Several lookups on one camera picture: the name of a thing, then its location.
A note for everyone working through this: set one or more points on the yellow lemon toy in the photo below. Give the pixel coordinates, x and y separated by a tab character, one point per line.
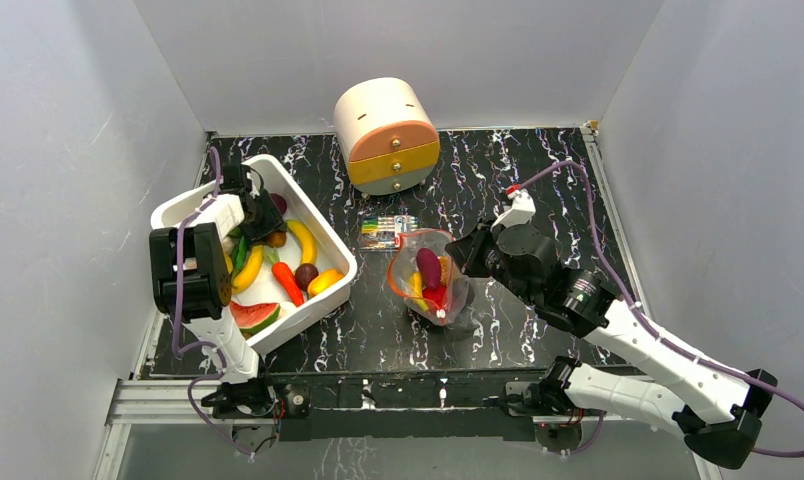
250	271

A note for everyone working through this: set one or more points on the black base frame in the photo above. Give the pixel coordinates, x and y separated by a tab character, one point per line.
402	404

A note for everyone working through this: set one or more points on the clear orange-zip bag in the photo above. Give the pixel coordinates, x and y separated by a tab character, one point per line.
403	264

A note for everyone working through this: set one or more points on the white plastic food bin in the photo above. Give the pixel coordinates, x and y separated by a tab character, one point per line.
332	253

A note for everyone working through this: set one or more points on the yellow banana toy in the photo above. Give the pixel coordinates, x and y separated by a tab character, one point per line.
306	240
415	283

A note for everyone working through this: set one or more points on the dark red beet toy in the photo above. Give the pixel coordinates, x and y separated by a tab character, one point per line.
304	275

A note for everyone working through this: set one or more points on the pack of coloured markers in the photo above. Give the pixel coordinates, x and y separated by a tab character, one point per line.
382	233

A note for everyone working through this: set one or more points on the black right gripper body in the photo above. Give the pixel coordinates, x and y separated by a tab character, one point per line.
468	250

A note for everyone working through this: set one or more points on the yellow bell pepper toy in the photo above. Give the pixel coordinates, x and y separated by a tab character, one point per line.
323	281

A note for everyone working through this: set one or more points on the purple sweet potato toy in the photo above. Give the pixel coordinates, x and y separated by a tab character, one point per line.
428	266

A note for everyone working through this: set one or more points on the red fruit toy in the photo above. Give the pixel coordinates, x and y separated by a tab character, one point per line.
435	297

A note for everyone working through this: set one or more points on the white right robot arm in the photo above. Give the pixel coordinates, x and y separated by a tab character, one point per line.
718	416

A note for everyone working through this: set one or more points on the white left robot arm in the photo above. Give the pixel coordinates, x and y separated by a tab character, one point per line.
192	282

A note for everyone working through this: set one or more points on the watermelon slice toy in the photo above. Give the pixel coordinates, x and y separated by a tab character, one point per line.
252	319

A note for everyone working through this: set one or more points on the orange carrot toy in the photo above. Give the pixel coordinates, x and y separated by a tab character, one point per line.
284	276

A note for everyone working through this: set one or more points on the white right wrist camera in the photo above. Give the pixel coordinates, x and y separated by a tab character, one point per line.
520	211

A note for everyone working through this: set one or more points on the orange ginger root toy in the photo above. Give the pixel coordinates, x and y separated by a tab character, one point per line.
445	269

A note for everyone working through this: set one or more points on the round pastel drawer cabinet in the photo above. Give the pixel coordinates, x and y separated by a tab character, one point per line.
387	140

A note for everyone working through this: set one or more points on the brown kiwi toy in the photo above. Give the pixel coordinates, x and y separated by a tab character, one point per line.
276	239

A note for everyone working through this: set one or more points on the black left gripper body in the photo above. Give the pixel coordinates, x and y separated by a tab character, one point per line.
264	222

